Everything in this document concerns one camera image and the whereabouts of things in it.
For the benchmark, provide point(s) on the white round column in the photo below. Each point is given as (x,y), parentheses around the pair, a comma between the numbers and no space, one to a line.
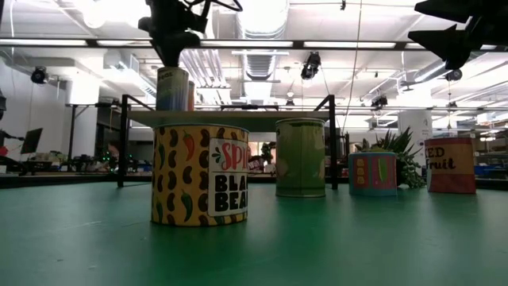
(416,119)

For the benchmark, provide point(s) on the black table frame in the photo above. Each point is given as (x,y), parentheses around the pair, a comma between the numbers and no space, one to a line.
(39,180)

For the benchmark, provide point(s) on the teal pink corn can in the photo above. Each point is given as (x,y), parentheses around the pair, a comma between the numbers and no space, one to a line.
(373,175)

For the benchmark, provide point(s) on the green table mat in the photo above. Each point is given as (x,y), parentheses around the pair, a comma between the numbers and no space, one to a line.
(317,246)

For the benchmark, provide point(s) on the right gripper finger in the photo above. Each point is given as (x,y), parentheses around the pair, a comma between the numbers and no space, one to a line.
(452,45)
(456,10)

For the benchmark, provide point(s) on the potted succulent plant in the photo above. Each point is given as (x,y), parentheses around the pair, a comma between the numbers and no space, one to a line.
(401,147)

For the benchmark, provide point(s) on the green blue peas can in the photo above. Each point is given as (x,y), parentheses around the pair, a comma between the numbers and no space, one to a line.
(170,91)

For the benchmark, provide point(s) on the green pears can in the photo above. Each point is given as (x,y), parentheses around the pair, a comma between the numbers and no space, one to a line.
(300,159)

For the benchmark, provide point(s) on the red mixed fruit can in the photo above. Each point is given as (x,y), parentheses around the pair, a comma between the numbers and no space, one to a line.
(450,167)

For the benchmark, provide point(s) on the black ceiling-mounted lamp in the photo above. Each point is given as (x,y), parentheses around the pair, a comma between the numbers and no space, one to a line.
(309,69)
(379,101)
(453,74)
(39,75)

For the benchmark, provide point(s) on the black overhead light bar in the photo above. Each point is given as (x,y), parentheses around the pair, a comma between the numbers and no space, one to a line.
(297,44)

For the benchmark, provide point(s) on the yellow spicy black beans can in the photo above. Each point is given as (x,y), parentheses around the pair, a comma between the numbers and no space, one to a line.
(182,175)

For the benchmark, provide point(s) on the wooden shelf with black legs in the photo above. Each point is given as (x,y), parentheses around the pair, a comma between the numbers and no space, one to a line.
(258,121)

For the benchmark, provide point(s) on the black monitor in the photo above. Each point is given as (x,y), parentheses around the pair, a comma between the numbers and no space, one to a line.
(32,140)

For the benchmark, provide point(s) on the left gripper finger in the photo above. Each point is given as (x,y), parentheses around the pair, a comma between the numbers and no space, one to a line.
(170,49)

